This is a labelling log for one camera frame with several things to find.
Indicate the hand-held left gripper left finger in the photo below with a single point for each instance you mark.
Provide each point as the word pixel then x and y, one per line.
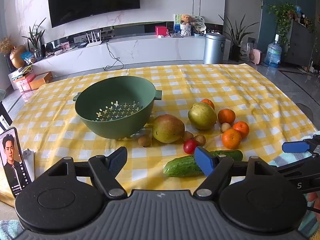
pixel 118 160

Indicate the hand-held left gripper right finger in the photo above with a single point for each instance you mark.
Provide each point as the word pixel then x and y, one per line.
pixel 203 161

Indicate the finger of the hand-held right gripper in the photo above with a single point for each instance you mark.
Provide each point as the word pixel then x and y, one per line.
pixel 295 164
pixel 295 146

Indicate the red cherry tomato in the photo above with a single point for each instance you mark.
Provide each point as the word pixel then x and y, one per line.
pixel 189 146

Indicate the brown kiwi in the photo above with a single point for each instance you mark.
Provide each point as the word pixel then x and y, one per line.
pixel 200 140
pixel 144 140
pixel 187 135

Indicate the green cucumber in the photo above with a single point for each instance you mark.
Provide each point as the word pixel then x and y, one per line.
pixel 180 167

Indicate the orange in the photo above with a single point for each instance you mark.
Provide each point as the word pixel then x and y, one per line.
pixel 242 129
pixel 208 102
pixel 231 138
pixel 226 116

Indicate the brown longan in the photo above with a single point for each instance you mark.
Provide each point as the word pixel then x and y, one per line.
pixel 225 127

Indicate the green pear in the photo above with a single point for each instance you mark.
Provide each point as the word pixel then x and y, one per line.
pixel 202 116

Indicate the reddish mango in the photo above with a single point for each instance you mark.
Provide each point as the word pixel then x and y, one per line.
pixel 168 128

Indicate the green colander bowl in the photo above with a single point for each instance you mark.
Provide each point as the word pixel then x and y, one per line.
pixel 100 97

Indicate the person's right hand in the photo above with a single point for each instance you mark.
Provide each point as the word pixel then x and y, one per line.
pixel 314 197

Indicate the pale fluffy blanket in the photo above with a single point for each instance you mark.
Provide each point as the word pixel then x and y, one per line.
pixel 287 158

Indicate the yellow checkered tablecloth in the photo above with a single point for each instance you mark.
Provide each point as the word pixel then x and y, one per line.
pixel 225 80

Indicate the white phone stand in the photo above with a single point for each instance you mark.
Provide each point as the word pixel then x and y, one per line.
pixel 28 156

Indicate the blue water jug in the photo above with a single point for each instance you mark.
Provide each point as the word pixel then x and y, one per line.
pixel 273 53

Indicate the small pink appliance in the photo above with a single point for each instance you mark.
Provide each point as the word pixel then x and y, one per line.
pixel 256 56

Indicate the dark grey cabinet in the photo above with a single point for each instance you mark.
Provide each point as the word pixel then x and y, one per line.
pixel 300 45

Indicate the black smartphone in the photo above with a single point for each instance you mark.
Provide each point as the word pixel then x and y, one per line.
pixel 12 160

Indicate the white plastic bag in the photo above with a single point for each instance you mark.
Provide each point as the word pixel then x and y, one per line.
pixel 245 52

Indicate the orange cardboard box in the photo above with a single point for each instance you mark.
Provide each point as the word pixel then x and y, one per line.
pixel 41 80

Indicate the tall plant in black pot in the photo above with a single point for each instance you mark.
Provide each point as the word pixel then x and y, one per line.
pixel 236 52

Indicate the silver trash can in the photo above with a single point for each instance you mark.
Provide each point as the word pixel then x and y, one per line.
pixel 214 48

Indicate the white marble tv console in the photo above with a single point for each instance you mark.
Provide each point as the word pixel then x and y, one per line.
pixel 150 50

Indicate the white router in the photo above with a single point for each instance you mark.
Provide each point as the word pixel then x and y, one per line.
pixel 93 42

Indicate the pink cardboard box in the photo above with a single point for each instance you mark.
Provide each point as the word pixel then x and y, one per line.
pixel 22 83

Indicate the small pink box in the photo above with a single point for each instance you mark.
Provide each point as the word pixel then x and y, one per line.
pixel 65 45

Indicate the trailing ivy plant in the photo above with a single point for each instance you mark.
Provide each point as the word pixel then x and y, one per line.
pixel 282 17

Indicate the red box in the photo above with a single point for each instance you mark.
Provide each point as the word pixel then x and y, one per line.
pixel 160 30

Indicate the blue bag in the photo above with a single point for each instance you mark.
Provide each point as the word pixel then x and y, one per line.
pixel 27 57

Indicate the round paper fan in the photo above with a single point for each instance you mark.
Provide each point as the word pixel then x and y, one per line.
pixel 198 21

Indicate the picture card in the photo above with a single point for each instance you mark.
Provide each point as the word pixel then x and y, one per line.
pixel 177 21

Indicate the brown teddy bear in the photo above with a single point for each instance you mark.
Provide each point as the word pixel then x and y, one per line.
pixel 186 19

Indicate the gold vase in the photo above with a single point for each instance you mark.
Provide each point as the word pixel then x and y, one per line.
pixel 17 56

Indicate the leafy plant in glass vase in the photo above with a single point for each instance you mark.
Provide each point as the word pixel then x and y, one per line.
pixel 36 40

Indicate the dried flowers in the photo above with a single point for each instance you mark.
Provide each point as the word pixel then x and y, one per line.
pixel 5 45

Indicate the black television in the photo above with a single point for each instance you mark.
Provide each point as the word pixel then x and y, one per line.
pixel 95 0

